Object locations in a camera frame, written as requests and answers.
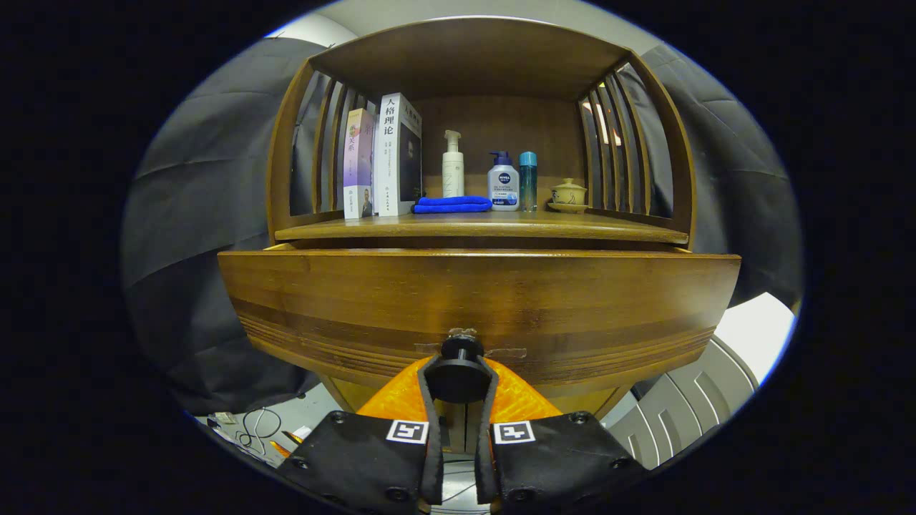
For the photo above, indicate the white flat panel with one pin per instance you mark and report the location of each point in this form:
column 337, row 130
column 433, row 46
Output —
column 758, row 332

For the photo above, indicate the brown wooden countertop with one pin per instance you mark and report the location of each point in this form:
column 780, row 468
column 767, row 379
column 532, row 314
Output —
column 486, row 225

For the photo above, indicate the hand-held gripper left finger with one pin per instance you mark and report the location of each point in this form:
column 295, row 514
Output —
column 433, row 465

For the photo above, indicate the brown wooden cabinet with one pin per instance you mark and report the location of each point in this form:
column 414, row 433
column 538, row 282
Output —
column 472, row 57

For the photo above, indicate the black drawer knob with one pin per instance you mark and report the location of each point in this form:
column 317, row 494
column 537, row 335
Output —
column 459, row 375

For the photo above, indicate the white book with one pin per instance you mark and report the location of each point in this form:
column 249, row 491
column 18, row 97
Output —
column 386, row 172

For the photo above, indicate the white bottle with blue cap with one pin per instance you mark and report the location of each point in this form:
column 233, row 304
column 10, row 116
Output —
column 503, row 186

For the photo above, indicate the yellow lidded teacup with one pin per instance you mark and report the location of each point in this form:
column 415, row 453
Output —
column 569, row 194

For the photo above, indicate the grey plastic stool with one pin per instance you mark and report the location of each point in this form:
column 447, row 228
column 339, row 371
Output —
column 680, row 415

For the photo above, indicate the brown wooden drawer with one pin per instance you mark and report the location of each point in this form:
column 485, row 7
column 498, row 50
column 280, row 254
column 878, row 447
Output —
column 429, row 293

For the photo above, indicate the white pump bottle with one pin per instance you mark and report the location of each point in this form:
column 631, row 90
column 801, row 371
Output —
column 452, row 175

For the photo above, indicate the purple book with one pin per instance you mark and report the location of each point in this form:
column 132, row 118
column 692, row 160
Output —
column 358, row 157

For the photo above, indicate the teal slim bottle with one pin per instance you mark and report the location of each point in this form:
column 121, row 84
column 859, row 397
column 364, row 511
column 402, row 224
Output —
column 528, row 182

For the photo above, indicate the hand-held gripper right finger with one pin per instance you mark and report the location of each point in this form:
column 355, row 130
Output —
column 484, row 465

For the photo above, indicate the blue folded cloth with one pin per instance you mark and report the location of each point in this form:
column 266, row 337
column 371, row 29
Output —
column 451, row 205

